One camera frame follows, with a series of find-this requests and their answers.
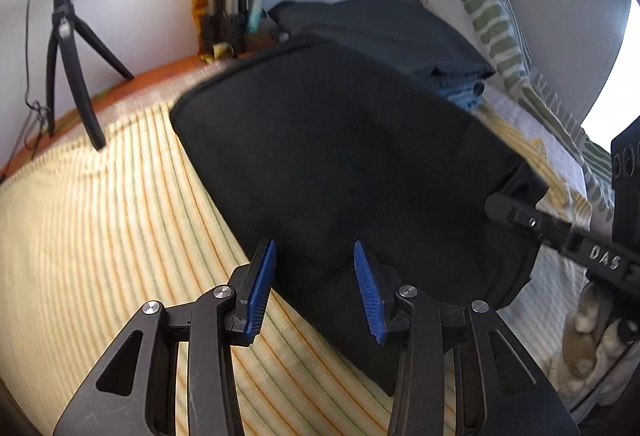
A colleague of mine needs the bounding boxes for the black pants with pink logo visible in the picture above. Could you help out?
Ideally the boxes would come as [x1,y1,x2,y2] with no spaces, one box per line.
[170,38,548,394]

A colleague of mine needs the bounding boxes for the green patterned white pillow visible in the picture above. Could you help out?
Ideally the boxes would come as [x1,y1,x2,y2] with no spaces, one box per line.
[420,0,615,231]

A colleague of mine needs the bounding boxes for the dark green folded garment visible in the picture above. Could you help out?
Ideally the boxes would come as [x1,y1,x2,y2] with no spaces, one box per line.
[269,0,495,81]

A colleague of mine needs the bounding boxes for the orange wooden bed frame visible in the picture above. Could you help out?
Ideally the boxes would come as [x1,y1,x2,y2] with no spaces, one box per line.
[1,54,226,178]

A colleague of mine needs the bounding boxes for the black light cable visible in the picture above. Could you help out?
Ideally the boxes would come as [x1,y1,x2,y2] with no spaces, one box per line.
[0,0,54,179]

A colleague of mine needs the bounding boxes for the yellow striped blanket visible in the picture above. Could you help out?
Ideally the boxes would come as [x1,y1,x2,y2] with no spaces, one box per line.
[1,104,392,435]

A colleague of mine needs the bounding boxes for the gloved right hand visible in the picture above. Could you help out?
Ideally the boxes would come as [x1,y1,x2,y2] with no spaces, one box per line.
[549,281,639,422]

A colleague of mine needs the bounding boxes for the folded blue jeans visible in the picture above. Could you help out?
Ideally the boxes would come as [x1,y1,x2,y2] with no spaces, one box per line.
[434,78,485,111]

